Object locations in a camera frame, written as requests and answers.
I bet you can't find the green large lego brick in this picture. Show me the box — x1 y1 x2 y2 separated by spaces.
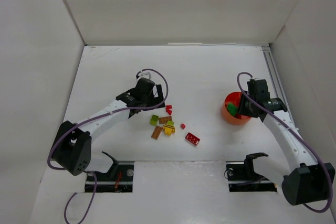
226 103 238 117

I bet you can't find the yellow striped lego piece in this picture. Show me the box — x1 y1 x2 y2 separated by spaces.
163 124 176 136

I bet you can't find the red lego plate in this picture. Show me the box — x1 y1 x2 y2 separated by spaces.
185 132 200 146

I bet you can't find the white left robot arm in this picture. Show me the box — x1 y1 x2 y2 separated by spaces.
47 78 166 177

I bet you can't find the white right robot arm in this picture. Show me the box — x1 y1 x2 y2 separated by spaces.
238 79 335 212

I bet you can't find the orange divided round container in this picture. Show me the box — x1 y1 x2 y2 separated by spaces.
221 91 251 126

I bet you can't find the lime green square lego brick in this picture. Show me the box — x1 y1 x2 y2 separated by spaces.
150 114 159 126

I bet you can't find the brown lego plate upper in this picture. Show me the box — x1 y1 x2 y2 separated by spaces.
159 116 172 124

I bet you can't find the brown lego plate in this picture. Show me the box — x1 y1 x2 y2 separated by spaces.
151 126 163 140
159 116 172 124

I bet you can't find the brown lego plate lower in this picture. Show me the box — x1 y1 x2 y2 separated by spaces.
151 126 163 140

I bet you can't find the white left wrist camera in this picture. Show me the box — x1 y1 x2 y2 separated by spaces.
136 71 152 80

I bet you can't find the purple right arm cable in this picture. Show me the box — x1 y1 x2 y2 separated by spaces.
237 72 333 213

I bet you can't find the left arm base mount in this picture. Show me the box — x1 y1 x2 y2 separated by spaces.
84 152 134 193

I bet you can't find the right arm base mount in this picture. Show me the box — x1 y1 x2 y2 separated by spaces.
224 153 277 193

